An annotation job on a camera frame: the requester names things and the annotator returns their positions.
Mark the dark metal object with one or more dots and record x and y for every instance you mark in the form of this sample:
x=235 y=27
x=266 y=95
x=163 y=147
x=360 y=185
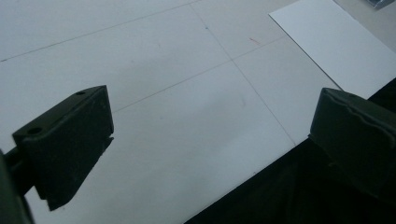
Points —
x=381 y=2

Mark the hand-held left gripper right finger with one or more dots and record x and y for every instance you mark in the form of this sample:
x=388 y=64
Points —
x=355 y=140

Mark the white sheet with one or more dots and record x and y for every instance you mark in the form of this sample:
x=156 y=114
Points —
x=336 y=43

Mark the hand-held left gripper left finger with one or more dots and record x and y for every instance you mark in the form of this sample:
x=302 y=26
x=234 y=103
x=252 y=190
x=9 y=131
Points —
x=67 y=146

